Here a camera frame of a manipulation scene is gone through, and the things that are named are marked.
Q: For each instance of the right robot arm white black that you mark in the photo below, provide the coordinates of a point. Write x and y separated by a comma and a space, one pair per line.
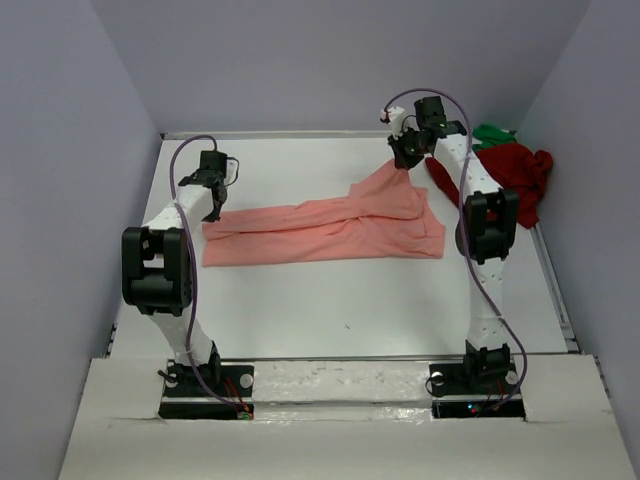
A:
484, 236

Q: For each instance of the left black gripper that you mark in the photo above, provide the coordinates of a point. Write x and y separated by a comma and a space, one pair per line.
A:
216, 198

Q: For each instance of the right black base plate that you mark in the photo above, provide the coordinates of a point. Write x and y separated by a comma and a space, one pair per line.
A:
454, 397

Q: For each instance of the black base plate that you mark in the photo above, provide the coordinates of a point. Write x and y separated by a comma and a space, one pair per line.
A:
454, 397
228, 399

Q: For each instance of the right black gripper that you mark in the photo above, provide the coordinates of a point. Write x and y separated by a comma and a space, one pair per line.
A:
403, 151

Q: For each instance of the red t shirt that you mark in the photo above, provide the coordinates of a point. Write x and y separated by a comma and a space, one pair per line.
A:
516, 168

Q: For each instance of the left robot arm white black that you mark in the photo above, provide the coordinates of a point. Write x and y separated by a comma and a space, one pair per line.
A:
159, 271

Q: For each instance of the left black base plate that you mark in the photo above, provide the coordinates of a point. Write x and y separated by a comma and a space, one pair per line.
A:
228, 399

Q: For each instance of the pink t shirt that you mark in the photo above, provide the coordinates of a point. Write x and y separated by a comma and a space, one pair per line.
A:
382, 216

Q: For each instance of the aluminium rail front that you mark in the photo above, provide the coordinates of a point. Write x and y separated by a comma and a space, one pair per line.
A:
429, 358

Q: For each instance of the aluminium rail back edge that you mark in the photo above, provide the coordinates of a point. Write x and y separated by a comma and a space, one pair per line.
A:
281, 134

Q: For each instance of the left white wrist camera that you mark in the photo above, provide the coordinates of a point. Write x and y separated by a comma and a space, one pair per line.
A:
233, 165

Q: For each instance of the green t shirt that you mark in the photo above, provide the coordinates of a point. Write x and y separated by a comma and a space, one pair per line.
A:
487, 136

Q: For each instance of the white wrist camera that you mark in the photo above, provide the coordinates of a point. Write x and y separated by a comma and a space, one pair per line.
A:
233, 165
394, 117

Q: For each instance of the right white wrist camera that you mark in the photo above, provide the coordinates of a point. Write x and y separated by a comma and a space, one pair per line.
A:
394, 117

